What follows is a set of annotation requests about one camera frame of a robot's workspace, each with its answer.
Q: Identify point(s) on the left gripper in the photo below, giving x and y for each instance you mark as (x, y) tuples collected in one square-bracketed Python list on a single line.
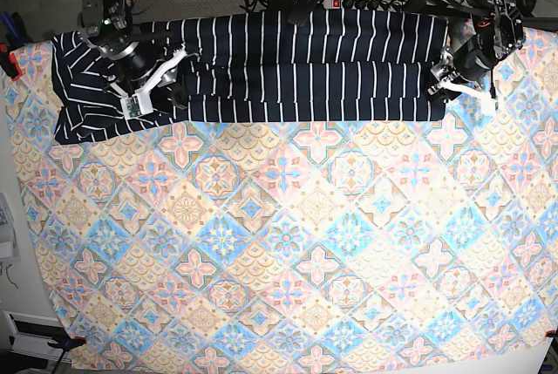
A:
[(469, 63)]

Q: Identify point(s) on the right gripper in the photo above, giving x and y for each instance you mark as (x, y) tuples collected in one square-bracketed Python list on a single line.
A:
[(136, 58)]

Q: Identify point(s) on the navy white striped T-shirt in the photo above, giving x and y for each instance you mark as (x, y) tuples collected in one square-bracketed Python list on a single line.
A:
[(343, 65)]

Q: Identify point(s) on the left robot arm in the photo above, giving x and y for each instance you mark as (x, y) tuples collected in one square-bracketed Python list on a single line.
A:
[(498, 32)]

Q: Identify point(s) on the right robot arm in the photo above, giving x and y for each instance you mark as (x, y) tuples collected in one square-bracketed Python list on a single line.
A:
[(104, 18)]

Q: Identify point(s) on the white power strip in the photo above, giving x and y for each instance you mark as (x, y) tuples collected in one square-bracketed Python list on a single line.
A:
[(381, 5)]

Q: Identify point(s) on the red black clamp upper left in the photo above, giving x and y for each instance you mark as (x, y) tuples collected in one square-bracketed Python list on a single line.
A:
[(9, 63)]

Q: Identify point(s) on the black remote-like device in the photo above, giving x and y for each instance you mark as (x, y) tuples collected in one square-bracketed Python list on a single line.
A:
[(300, 11)]

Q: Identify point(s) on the patterned pastel tablecloth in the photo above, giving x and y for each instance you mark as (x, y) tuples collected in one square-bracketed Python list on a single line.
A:
[(342, 247)]

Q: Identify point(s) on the white papers left edge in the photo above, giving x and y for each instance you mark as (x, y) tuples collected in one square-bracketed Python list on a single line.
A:
[(8, 242)]

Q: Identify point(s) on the white box lower left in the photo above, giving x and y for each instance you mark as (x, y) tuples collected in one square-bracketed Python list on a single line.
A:
[(30, 335)]

